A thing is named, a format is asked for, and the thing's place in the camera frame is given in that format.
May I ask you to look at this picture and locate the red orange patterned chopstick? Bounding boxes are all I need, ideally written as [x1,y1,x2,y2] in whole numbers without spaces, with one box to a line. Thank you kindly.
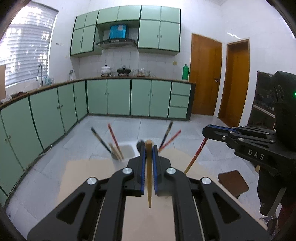
[159,130,182,152]

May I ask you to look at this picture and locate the light bamboo chopstick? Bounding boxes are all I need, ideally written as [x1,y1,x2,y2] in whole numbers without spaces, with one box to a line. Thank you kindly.
[145,140,152,208]

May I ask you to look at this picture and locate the plain bamboo chopstick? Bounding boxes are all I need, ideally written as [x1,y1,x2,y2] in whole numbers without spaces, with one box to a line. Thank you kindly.
[108,143,122,161]

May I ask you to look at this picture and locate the green lower kitchen cabinets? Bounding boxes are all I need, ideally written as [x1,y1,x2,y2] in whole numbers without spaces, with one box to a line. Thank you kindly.
[1,78,195,205]

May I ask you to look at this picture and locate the green kitchen cabinets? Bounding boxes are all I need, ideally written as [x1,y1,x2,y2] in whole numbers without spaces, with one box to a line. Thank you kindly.
[1,78,195,205]
[70,5,181,57]

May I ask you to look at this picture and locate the green upper kitchen cabinets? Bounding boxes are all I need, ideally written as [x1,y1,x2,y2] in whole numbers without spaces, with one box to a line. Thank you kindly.
[70,5,181,57]

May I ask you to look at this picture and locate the kitchen faucet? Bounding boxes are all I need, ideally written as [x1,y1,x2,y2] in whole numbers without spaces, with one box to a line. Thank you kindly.
[36,64,44,87]

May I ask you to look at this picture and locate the red tipped bamboo chopstick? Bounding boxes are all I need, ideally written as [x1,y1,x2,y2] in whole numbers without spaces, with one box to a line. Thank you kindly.
[184,138,208,174]

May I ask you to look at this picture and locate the dark shelf cabinet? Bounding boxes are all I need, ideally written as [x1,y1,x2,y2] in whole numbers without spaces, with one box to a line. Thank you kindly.
[247,70,296,130]

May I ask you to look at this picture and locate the wooden door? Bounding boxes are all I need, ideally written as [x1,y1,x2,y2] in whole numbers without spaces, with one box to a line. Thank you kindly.
[218,40,250,127]
[189,34,222,116]

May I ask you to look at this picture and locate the black chopstick on table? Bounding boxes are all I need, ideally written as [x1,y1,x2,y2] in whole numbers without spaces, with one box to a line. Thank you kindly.
[159,121,174,149]

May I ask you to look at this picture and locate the brown wooden stool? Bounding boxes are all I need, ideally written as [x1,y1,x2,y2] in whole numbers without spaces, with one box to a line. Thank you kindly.
[218,170,249,199]

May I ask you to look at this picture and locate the beige table mat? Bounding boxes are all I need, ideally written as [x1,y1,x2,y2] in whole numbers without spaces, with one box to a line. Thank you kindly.
[57,147,267,240]

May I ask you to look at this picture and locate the red chopstick in holder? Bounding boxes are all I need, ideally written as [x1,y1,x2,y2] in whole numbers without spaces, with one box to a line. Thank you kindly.
[107,123,124,159]

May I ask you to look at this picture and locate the green thermos flask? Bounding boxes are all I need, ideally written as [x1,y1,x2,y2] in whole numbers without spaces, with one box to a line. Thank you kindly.
[182,64,190,81]

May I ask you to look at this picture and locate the left white plastic holder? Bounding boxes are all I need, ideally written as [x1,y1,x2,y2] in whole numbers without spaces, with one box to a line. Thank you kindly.
[112,144,136,169]

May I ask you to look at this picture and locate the black chopstick in holder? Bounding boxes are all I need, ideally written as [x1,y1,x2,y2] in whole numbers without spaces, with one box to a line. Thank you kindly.
[91,127,119,160]

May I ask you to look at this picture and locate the black wok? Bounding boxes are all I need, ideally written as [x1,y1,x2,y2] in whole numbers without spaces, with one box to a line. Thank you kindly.
[116,65,132,77]

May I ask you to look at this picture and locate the white cooking pot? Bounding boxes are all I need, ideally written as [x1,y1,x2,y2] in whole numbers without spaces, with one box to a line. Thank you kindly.
[100,65,112,77]

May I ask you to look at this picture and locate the range hood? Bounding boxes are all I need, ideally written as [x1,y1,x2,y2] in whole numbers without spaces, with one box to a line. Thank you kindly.
[96,38,137,49]

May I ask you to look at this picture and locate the blue box on hood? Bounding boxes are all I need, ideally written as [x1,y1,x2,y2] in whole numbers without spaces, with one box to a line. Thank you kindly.
[109,24,129,39]

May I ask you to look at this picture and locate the cardboard sheet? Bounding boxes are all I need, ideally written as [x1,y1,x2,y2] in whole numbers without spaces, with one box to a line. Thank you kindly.
[0,64,6,100]

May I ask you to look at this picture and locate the window with blinds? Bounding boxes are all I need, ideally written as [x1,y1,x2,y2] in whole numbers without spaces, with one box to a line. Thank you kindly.
[1,2,58,86]

